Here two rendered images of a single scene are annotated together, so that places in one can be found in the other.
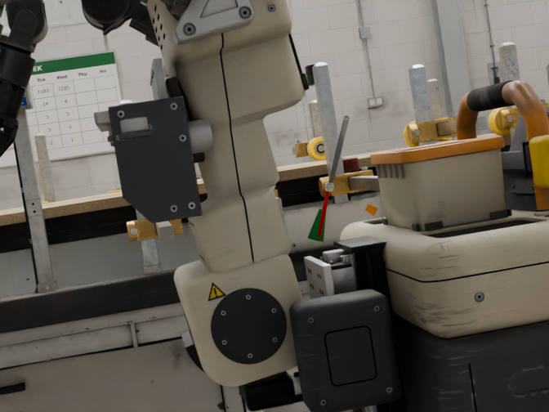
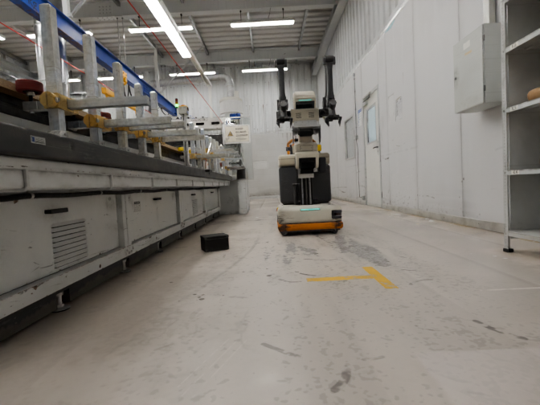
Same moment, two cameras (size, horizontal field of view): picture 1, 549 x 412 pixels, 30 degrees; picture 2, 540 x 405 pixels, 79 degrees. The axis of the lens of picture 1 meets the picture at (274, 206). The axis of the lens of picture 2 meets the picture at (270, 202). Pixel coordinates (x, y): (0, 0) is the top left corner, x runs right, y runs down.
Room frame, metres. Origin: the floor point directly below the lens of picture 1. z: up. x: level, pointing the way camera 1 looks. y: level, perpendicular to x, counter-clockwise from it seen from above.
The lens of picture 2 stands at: (1.41, 3.33, 0.50)
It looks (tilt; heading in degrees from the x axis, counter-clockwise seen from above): 3 degrees down; 278
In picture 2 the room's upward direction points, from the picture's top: 3 degrees counter-clockwise
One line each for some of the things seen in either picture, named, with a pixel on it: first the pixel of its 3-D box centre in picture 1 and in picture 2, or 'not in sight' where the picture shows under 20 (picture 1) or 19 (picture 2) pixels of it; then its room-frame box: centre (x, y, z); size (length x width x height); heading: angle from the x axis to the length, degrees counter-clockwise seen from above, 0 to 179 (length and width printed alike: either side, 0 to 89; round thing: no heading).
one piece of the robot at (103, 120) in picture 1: (157, 142); (305, 131); (1.48, 0.15, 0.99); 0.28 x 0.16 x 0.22; 8
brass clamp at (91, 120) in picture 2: not in sight; (97, 123); (2.32, 2.04, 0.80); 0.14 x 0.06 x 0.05; 98
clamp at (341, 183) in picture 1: (345, 183); not in sight; (2.63, -0.19, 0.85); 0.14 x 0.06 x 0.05; 98
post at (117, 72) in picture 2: not in sight; (120, 112); (2.35, 1.81, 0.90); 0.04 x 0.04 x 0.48; 8
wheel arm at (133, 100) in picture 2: not in sight; (87, 104); (2.20, 2.26, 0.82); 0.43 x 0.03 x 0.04; 8
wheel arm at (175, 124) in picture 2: not in sight; (142, 127); (2.27, 1.76, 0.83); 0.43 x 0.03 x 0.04; 8
